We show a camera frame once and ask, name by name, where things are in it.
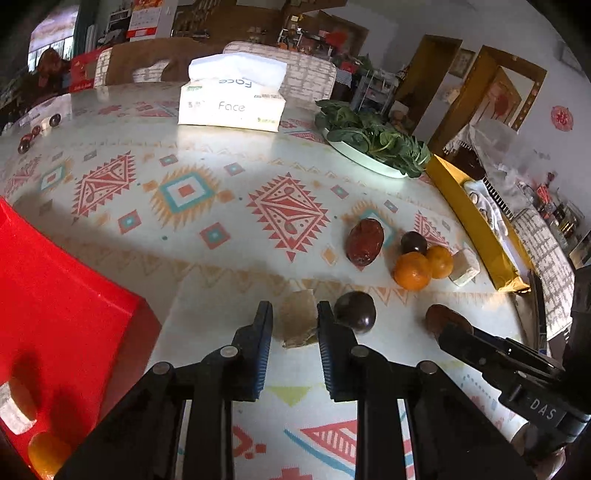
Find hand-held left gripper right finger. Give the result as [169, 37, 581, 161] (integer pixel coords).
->
[317, 301, 537, 480]

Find wooden chair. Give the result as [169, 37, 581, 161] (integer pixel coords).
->
[94, 38, 223, 87]

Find large red date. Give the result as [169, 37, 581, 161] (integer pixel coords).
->
[346, 218, 385, 268]

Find yellow cardboard box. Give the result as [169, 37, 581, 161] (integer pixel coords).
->
[425, 154, 533, 293]

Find orange tangerine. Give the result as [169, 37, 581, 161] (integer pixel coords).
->
[426, 246, 455, 280]
[28, 431, 74, 479]
[393, 252, 433, 291]

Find wall calendar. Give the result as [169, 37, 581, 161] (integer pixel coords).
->
[128, 0, 163, 36]

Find white tissue box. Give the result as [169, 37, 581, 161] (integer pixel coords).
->
[178, 52, 288, 133]

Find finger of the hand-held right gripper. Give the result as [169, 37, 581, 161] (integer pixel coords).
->
[438, 323, 566, 393]

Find dark purple passion fruit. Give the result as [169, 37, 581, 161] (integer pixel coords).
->
[333, 291, 376, 332]

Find plate of green spinach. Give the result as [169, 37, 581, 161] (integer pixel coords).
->
[315, 99, 431, 178]

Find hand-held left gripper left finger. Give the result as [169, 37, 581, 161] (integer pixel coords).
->
[55, 301, 273, 480]

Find pale translucent sugar chunk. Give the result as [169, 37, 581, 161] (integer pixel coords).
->
[273, 290, 320, 349]

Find brown dried date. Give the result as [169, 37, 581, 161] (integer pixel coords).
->
[425, 304, 474, 343]

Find framed wall picture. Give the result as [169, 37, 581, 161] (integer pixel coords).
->
[449, 48, 476, 79]

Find red paper wall ornament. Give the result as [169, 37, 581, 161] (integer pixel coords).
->
[549, 105, 575, 132]

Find chair with patterned cushion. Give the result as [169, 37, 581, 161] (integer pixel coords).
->
[512, 208, 577, 343]
[222, 41, 337, 100]

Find red plastic basket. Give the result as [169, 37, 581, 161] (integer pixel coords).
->
[0, 196, 163, 480]

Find white oval plate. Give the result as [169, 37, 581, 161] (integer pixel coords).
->
[322, 127, 410, 179]

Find red gift box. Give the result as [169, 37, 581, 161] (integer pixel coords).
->
[69, 45, 112, 93]

